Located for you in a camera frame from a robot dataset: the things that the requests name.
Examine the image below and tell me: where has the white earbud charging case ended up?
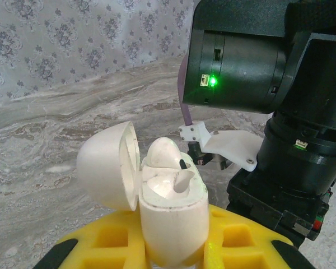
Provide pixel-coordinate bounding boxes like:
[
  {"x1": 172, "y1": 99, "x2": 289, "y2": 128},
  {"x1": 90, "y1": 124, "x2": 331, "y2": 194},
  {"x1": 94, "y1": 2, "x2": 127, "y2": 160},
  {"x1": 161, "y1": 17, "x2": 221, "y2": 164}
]
[{"x1": 76, "y1": 120, "x2": 211, "y2": 267}]

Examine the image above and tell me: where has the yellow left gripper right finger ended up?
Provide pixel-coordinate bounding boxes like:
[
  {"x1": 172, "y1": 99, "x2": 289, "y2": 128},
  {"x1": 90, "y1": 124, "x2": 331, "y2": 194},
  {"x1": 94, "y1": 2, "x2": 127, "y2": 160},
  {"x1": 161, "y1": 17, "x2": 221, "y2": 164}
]
[{"x1": 184, "y1": 203, "x2": 312, "y2": 269}]

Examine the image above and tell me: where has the white wireless earbud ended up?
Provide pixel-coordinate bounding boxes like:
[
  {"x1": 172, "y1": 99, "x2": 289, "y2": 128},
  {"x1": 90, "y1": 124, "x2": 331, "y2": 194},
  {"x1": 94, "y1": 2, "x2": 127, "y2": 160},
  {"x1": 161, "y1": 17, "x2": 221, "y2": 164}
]
[{"x1": 146, "y1": 137, "x2": 187, "y2": 170}]

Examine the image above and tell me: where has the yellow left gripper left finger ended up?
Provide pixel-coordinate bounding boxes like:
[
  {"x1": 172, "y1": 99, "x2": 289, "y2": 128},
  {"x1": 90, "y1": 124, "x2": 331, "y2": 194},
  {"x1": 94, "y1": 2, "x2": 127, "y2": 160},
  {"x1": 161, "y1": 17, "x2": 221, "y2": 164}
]
[{"x1": 35, "y1": 209, "x2": 152, "y2": 269}]

